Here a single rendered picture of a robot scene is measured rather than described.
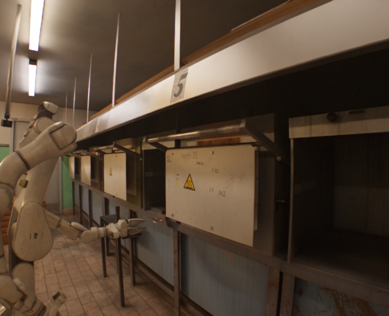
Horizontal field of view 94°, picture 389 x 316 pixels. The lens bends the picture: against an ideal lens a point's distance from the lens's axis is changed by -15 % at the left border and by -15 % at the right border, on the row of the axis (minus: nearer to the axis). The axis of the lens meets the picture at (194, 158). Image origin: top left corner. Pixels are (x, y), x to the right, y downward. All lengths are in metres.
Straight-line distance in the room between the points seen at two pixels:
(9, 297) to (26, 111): 4.90
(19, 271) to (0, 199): 0.41
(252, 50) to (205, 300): 1.40
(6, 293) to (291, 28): 1.14
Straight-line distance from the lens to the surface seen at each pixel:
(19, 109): 5.59
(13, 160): 0.82
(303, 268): 0.96
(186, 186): 1.11
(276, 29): 0.68
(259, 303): 1.24
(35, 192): 1.04
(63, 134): 0.85
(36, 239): 1.04
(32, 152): 0.82
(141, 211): 1.90
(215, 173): 0.95
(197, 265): 1.49
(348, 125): 0.81
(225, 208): 0.93
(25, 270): 1.12
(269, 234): 0.98
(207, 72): 0.80
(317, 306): 1.08
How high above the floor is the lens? 1.27
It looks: 1 degrees up
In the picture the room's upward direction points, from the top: straight up
